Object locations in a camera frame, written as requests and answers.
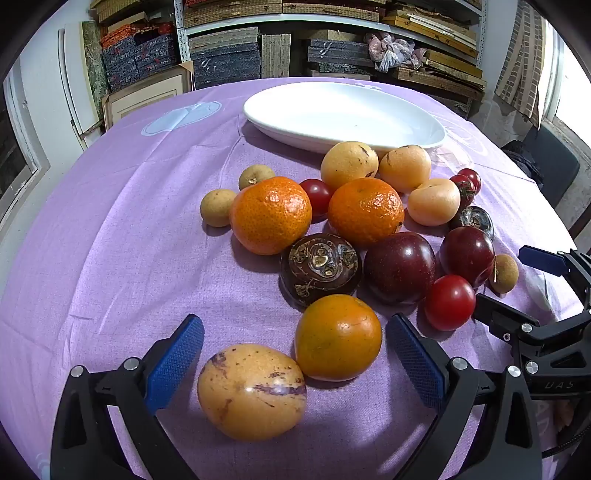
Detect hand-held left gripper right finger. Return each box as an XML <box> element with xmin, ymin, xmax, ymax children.
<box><xmin>385</xmin><ymin>313</ymin><xmax>543</xmax><ymax>480</ymax></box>

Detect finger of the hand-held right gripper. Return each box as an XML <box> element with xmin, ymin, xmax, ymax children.
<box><xmin>518</xmin><ymin>246</ymin><xmax>591</xmax><ymax>305</ymax></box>
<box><xmin>473</xmin><ymin>294</ymin><xmax>591</xmax><ymax>370</ymax></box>

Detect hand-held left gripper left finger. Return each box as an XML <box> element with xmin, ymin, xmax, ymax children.
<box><xmin>50</xmin><ymin>314</ymin><xmax>205</xmax><ymax>480</ymax></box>

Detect red cherry tomato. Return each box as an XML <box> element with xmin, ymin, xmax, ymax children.
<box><xmin>457</xmin><ymin>168</ymin><xmax>482</xmax><ymax>195</ymax></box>
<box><xmin>424</xmin><ymin>275</ymin><xmax>476</xmax><ymax>332</ymax></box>
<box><xmin>450</xmin><ymin>174</ymin><xmax>476</xmax><ymax>207</ymax></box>
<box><xmin>299</xmin><ymin>178</ymin><xmax>334</xmax><ymax>222</ymax></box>

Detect dark red plum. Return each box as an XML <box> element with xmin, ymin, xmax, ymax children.
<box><xmin>363</xmin><ymin>232</ymin><xmax>437</xmax><ymax>305</ymax></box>
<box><xmin>438</xmin><ymin>226</ymin><xmax>496</xmax><ymax>289</ymax></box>

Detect smooth orange round fruit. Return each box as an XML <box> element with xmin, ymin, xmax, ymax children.
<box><xmin>294</xmin><ymin>294</ymin><xmax>383</xmax><ymax>382</ymax></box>

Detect small dark brown water chestnut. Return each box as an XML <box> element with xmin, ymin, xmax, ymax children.
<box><xmin>449</xmin><ymin>205</ymin><xmax>495</xmax><ymax>241</ymax></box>

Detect yellow pepino melon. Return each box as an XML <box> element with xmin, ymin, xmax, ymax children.
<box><xmin>197</xmin><ymin>343</ymin><xmax>308</xmax><ymax>441</ymax></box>

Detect pale yellow apricot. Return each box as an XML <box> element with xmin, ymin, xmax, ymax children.
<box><xmin>407</xmin><ymin>178</ymin><xmax>461</xmax><ymax>227</ymax></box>

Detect large dark brown water chestnut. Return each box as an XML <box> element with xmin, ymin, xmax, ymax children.
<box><xmin>280</xmin><ymin>233</ymin><xmax>362</xmax><ymax>309</ymax></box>

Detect orange mandarin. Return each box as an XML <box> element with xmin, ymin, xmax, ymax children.
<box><xmin>229</xmin><ymin>176</ymin><xmax>313</xmax><ymax>256</ymax></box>
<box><xmin>327</xmin><ymin>177</ymin><xmax>406</xmax><ymax>247</ymax></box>

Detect tan longan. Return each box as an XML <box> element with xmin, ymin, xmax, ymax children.
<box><xmin>488</xmin><ymin>254</ymin><xmax>520</xmax><ymax>295</ymax></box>
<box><xmin>200</xmin><ymin>189</ymin><xmax>237</xmax><ymax>228</ymax></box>
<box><xmin>238</xmin><ymin>165</ymin><xmax>277</xmax><ymax>191</ymax></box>

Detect yellow apricot with brown marks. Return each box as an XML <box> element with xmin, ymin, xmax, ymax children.
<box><xmin>378</xmin><ymin>145</ymin><xmax>432</xmax><ymax>193</ymax></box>
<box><xmin>320</xmin><ymin>141</ymin><xmax>379</xmax><ymax>191</ymax></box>

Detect white oval plate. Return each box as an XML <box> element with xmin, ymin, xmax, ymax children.
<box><xmin>243</xmin><ymin>82</ymin><xmax>446</xmax><ymax>155</ymax></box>

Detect black chair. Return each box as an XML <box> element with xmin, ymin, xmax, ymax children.
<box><xmin>526</xmin><ymin>122</ymin><xmax>581</xmax><ymax>208</ymax></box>

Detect dark clothing pile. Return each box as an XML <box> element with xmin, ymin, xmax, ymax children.
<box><xmin>501</xmin><ymin>140</ymin><xmax>546</xmax><ymax>185</ymax></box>

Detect purple tablecloth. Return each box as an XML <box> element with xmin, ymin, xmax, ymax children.
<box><xmin>0</xmin><ymin>76</ymin><xmax>585</xmax><ymax>480</ymax></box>

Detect brick patterned curtain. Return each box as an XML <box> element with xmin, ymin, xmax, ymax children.
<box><xmin>495</xmin><ymin>0</ymin><xmax>548</xmax><ymax>130</ymax></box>

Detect stack of brown woven boxes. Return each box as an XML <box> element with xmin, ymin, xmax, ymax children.
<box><xmin>392</xmin><ymin>65</ymin><xmax>485</xmax><ymax>116</ymax></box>

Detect stack of yellow wooden boxes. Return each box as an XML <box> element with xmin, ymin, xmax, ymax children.
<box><xmin>381</xmin><ymin>9</ymin><xmax>478</xmax><ymax>70</ymax></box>

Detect pink crumpled cloth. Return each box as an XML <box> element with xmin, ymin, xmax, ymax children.
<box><xmin>364</xmin><ymin>32</ymin><xmax>428</xmax><ymax>73</ymax></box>

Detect white leaning board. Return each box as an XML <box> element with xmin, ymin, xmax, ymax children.
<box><xmin>58</xmin><ymin>28</ymin><xmax>100</xmax><ymax>139</ymax></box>

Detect stack of dark script boxes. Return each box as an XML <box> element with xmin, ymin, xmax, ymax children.
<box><xmin>307</xmin><ymin>39</ymin><xmax>377</xmax><ymax>77</ymax></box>

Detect stack of dark blue patterned boxes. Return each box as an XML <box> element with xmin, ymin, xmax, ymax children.
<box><xmin>100</xmin><ymin>25</ymin><xmax>178</xmax><ymax>93</ymax></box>

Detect stack of grey blue boxes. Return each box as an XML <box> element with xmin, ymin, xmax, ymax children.
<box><xmin>189</xmin><ymin>28</ymin><xmax>262</xmax><ymax>89</ymax></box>

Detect green mottled board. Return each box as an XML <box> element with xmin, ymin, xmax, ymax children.
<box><xmin>82</xmin><ymin>21</ymin><xmax>109</xmax><ymax>121</ymax></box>

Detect grey metal shelf rack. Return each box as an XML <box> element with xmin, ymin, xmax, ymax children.
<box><xmin>173</xmin><ymin>0</ymin><xmax>488</xmax><ymax>90</ymax></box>

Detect upright woven boxes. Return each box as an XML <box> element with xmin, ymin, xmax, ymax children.
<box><xmin>261</xmin><ymin>33</ymin><xmax>293</xmax><ymax>78</ymax></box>

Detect pile of woven straw cases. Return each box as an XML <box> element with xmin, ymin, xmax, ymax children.
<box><xmin>90</xmin><ymin>0</ymin><xmax>174</xmax><ymax>28</ymax></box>

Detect row of woven straw boxes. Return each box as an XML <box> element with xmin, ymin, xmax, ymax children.
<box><xmin>184</xmin><ymin>0</ymin><xmax>384</xmax><ymax>28</ymax></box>

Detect black cable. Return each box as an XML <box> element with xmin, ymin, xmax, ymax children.
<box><xmin>542</xmin><ymin>429</ymin><xmax>589</xmax><ymax>459</ymax></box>

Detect wooden picture frame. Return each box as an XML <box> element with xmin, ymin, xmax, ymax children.
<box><xmin>102</xmin><ymin>62</ymin><xmax>195</xmax><ymax>132</ymax></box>

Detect white window frame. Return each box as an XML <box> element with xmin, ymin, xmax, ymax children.
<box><xmin>2</xmin><ymin>60</ymin><xmax>51</xmax><ymax>204</ymax></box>

